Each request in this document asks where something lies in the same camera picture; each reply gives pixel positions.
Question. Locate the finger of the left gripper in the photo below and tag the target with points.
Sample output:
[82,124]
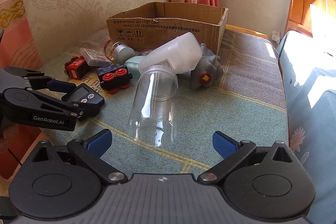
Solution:
[53,104]
[46,82]

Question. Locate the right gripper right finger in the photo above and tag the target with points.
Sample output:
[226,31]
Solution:
[235,154]

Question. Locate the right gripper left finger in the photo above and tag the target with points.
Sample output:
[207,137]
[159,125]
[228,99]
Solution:
[87,153]

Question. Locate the black digital timer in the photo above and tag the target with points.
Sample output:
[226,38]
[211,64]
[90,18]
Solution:
[86,99]

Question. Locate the red toy fire truck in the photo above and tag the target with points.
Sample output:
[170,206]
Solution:
[76,68]

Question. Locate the black toy train red wheels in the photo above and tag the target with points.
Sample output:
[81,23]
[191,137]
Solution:
[114,77]

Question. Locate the clear card case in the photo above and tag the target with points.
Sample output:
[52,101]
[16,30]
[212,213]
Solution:
[95,58]

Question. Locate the clear plastic jar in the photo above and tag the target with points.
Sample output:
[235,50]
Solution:
[153,115]

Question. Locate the mint green oval case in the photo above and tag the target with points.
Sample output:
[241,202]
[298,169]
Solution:
[132,63]

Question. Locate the grey rubber animal toy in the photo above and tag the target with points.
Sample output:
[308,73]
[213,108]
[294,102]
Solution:
[207,71]

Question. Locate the white translucent plastic bottle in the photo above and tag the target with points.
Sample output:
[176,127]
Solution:
[175,57]

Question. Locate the glass bottle gold capsules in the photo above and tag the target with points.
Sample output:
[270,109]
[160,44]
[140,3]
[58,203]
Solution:
[118,52]

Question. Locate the brown cardboard box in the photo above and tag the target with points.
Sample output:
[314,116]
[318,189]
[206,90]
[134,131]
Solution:
[156,23]

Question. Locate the blue floral bedsheet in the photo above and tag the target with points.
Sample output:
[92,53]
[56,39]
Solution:
[308,75]

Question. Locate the white wall plug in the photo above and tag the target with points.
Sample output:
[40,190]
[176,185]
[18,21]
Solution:
[276,36]

